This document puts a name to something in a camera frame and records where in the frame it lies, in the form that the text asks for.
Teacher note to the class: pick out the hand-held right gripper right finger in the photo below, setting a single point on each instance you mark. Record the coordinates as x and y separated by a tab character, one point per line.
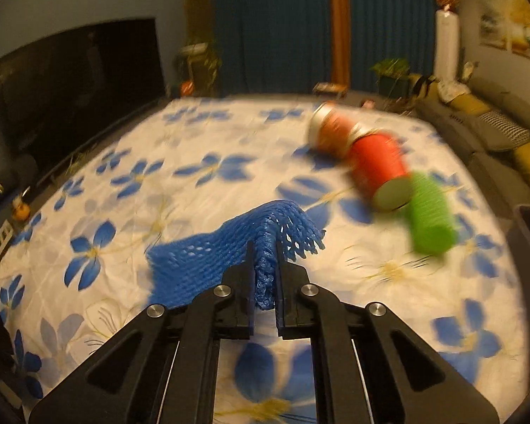
281	300

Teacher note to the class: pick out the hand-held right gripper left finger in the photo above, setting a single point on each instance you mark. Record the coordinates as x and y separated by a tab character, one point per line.
251	282

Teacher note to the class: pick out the blue foam net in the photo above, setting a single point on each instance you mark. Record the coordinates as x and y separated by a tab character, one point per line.
194	260

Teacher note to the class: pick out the floral blue and white blanket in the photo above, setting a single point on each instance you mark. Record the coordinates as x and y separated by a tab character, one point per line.
159	150

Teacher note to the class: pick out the red paper cup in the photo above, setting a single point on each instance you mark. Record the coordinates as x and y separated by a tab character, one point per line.
375	163

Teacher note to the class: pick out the green foam net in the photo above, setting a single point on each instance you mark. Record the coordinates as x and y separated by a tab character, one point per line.
430	216

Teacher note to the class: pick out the orange patterned paper cup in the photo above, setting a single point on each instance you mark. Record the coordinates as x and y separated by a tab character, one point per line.
333	130

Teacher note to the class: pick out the small orange box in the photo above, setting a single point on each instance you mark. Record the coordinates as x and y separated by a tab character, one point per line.
186	89

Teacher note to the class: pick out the small low stool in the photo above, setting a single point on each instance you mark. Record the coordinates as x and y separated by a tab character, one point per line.
330	89

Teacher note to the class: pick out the trailing potted plant on stand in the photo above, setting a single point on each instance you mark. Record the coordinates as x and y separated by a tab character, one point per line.
201	59

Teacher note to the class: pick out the small orange fruit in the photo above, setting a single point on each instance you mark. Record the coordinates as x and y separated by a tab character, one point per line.
21	212

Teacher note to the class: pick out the green metal plant stand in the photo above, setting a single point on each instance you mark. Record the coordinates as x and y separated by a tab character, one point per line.
393	87

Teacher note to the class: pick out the grey-green sofa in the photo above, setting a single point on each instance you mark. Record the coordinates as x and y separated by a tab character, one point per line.
468	141

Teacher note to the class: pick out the blue curtain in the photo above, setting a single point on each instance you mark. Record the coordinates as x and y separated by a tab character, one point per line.
388	22
274	31

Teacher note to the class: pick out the leafy green potted plant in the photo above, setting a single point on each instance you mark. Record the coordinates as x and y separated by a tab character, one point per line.
391	68

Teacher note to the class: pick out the black television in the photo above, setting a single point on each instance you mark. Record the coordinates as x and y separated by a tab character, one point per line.
79	84

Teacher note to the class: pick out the orange curtain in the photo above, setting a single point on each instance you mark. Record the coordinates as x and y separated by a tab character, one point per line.
339	26

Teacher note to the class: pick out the white plastic bag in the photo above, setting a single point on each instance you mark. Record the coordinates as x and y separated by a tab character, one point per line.
452	90

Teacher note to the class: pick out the small yellow cushion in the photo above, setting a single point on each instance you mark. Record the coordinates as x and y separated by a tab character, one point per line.
468	104

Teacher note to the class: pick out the black and white patterned cushion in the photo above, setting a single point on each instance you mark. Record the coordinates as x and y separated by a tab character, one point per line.
505	129

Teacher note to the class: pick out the brown wooden door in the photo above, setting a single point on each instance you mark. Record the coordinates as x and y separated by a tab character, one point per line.
198	4

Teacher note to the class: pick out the white standing air conditioner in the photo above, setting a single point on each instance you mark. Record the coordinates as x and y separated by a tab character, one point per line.
447	44

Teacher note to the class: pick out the small landscape painting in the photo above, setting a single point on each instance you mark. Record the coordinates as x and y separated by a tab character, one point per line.
492	24

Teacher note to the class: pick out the large yellow tree painting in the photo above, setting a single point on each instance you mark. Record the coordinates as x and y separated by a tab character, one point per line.
525	26

